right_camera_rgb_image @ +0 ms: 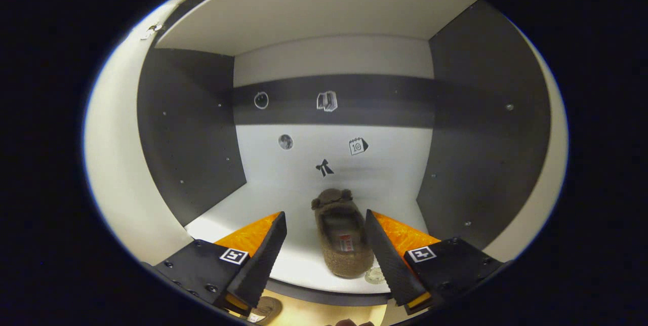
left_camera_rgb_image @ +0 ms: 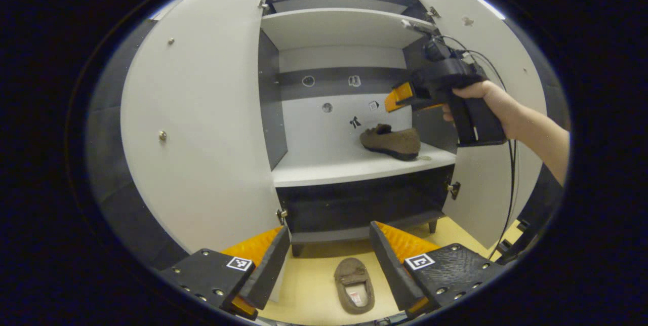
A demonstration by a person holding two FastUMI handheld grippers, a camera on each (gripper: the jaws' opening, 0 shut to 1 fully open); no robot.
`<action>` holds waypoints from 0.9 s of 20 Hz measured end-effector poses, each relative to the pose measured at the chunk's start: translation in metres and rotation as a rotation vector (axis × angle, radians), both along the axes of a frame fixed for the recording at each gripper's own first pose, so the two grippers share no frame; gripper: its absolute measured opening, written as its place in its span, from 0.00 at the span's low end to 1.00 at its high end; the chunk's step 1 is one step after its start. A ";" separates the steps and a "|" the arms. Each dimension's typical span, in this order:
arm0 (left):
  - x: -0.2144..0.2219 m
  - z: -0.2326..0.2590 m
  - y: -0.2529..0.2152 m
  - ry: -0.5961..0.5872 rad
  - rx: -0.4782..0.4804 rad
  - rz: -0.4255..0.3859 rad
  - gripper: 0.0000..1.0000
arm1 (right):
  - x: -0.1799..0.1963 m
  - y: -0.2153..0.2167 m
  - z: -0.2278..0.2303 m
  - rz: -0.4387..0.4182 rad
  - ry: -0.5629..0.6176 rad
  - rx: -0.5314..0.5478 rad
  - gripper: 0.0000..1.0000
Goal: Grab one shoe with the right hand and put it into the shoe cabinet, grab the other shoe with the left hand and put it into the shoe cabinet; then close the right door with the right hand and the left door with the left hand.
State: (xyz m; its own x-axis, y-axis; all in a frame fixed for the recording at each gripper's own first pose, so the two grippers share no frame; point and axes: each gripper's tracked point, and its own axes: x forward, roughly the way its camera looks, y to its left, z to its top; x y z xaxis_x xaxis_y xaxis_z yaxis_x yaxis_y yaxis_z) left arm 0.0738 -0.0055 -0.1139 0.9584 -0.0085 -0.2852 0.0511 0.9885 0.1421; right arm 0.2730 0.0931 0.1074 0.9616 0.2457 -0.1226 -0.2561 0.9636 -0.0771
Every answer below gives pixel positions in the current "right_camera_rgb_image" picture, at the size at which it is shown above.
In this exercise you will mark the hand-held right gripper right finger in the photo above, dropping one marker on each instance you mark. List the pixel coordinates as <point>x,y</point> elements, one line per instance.
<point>387,260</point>

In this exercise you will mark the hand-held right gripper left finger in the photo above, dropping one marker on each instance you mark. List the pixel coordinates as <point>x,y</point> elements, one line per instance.
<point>263,260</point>

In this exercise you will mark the brown slipper shoe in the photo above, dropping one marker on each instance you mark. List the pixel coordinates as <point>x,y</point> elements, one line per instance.
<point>268,308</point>
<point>344,260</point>

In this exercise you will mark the grey cabinet door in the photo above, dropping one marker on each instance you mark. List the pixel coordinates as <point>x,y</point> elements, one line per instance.
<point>116,164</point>
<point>558,149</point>

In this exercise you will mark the grey shoe cabinet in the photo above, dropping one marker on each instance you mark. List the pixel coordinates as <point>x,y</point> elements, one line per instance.
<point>329,7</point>

